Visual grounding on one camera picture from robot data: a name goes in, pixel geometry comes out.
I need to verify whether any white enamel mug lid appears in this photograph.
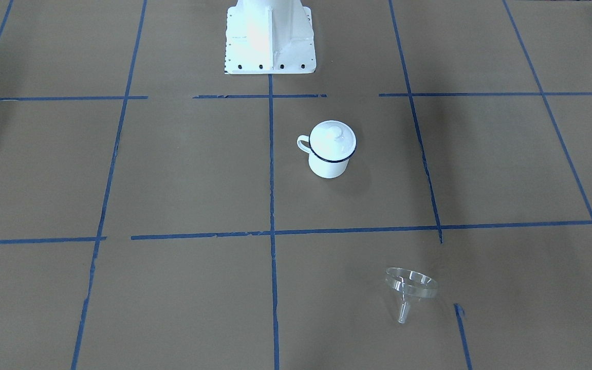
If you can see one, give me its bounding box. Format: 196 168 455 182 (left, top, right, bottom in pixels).
309 120 357 162

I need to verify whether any clear glass funnel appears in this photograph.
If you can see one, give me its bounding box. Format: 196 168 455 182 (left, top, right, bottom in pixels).
385 267 439 325

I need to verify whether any white enamel mug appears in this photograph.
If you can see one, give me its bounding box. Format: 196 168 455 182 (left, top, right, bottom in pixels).
297 135 350 179

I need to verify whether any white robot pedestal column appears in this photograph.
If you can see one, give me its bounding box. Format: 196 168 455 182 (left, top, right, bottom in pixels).
224 1 317 75

